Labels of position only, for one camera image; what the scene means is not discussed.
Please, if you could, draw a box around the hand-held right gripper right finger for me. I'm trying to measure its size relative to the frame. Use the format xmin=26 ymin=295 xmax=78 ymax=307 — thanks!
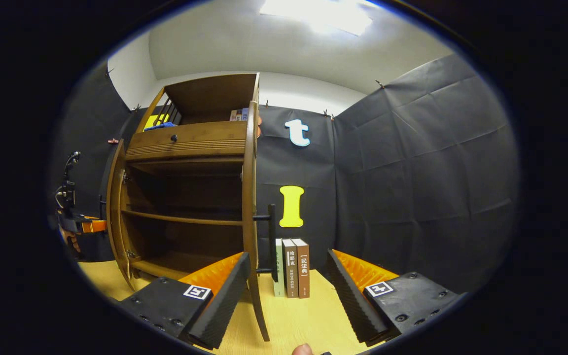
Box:
xmin=326 ymin=249 xmax=462 ymax=347

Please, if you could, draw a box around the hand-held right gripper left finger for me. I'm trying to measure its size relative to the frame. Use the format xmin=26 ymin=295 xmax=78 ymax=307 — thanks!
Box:
xmin=119 ymin=251 xmax=251 ymax=351

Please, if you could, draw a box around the wooden shoe cabinet door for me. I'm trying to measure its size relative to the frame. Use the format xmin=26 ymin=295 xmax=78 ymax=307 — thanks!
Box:
xmin=242 ymin=101 xmax=271 ymax=342
xmin=106 ymin=139 xmax=137 ymax=290

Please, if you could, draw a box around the wooden double-door shoe cabinet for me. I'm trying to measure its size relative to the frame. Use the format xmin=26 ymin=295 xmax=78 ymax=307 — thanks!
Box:
xmin=121 ymin=73 xmax=260 ymax=282

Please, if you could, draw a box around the wooden cabinet drawer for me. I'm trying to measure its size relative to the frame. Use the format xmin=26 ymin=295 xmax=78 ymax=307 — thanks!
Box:
xmin=126 ymin=121 xmax=248 ymax=162

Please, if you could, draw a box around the white book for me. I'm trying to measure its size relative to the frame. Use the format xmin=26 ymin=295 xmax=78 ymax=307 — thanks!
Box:
xmin=274 ymin=239 xmax=285 ymax=297

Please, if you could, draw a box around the brown book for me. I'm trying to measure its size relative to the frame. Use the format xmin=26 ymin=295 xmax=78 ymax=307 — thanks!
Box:
xmin=292 ymin=238 xmax=310 ymax=299

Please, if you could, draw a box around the grey book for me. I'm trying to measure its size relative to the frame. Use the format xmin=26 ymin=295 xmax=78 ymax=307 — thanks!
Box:
xmin=282 ymin=239 xmax=298 ymax=298

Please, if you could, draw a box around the black backdrop cloth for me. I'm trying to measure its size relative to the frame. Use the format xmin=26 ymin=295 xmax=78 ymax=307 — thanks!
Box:
xmin=50 ymin=53 xmax=520 ymax=296

